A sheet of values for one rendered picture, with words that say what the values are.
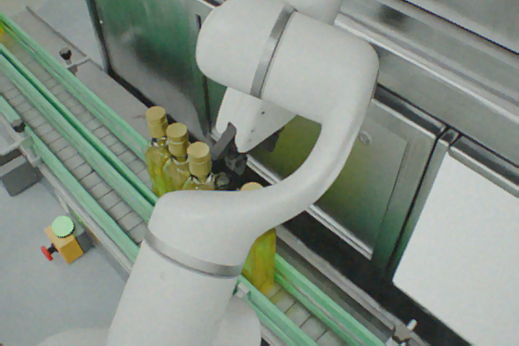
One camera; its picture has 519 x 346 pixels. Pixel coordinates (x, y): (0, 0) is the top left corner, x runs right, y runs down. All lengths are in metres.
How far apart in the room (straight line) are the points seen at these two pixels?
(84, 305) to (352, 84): 0.88
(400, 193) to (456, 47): 0.22
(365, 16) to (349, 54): 0.25
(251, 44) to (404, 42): 0.27
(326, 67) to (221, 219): 0.13
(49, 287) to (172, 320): 0.81
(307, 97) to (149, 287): 0.18
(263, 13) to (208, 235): 0.17
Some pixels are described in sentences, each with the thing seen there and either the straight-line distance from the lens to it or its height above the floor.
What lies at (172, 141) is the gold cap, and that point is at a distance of 0.80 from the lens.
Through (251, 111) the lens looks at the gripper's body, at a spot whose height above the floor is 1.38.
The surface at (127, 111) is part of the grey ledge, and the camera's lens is 1.28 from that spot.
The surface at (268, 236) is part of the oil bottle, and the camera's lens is 0.78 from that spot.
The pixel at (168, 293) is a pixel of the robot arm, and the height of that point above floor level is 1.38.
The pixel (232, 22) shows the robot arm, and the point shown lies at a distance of 0.37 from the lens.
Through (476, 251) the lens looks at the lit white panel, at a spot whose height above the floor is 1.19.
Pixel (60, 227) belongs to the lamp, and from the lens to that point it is 1.13.
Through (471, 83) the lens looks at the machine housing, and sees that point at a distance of 0.56.
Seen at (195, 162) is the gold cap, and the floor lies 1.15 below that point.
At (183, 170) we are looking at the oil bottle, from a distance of 0.84.
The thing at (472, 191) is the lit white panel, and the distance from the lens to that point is 0.62.
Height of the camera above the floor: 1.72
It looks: 47 degrees down
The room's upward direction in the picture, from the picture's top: straight up
